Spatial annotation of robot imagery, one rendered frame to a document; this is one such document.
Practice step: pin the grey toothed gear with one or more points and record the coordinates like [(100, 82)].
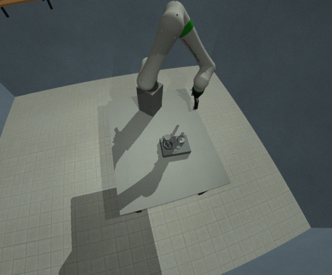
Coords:
[(181, 140)]

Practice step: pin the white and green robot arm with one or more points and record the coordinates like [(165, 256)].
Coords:
[(174, 24)]

